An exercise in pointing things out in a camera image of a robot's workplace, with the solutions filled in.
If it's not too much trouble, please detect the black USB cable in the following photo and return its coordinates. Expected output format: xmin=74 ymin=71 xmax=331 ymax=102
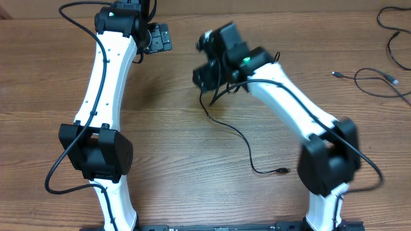
xmin=198 ymin=51 xmax=292 ymax=176

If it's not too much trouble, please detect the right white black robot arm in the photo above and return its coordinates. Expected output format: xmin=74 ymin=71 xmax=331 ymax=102
xmin=193 ymin=22 xmax=365 ymax=230

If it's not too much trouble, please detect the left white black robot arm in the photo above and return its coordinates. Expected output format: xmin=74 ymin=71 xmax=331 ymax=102
xmin=45 ymin=1 xmax=172 ymax=230

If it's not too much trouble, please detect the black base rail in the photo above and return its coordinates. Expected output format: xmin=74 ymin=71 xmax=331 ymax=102
xmin=139 ymin=221 xmax=312 ymax=231

